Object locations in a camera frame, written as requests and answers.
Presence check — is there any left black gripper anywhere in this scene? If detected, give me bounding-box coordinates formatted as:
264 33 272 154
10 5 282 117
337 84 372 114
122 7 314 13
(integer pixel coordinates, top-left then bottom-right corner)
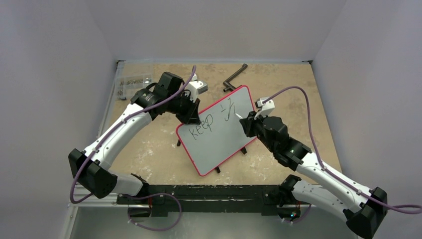
167 91 200 124

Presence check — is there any red framed whiteboard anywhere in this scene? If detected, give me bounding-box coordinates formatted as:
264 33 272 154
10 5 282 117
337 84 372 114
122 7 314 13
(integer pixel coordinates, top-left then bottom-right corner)
176 85 255 176

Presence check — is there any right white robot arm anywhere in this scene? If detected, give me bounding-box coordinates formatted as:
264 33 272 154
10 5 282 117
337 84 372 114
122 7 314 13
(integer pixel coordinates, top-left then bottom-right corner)
239 111 388 239

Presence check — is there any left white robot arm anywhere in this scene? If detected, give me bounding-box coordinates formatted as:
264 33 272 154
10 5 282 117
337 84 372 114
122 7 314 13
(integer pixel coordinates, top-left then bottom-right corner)
68 72 208 204

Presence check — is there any clear plastic screw box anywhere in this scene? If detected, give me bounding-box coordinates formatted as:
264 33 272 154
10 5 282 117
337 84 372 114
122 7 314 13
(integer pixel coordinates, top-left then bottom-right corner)
115 74 153 100

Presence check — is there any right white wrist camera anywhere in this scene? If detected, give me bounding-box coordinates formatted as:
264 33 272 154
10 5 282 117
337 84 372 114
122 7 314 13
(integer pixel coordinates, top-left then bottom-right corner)
254 97 275 120

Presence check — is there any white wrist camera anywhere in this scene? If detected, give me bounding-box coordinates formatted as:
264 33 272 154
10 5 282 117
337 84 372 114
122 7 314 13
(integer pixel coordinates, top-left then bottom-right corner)
254 97 275 120
185 73 208 102

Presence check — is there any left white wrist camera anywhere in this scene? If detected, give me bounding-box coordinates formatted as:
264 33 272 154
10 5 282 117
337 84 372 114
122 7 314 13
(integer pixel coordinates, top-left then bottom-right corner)
185 73 208 102

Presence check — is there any black crank handle tool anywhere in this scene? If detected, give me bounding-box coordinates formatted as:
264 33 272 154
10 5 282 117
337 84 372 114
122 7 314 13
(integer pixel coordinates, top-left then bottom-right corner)
222 63 248 93

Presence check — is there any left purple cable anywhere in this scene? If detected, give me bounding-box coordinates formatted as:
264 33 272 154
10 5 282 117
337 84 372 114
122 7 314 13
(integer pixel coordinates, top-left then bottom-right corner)
69 65 198 204

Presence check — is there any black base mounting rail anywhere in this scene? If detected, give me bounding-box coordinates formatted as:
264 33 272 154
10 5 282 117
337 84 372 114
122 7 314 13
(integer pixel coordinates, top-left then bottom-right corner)
117 185 302 220

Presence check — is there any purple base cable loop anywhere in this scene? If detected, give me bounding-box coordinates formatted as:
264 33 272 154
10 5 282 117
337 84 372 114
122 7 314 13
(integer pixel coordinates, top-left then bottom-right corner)
127 192 183 231

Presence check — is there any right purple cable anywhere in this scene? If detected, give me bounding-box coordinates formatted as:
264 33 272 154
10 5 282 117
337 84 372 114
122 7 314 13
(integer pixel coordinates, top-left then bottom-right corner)
263 86 422 215

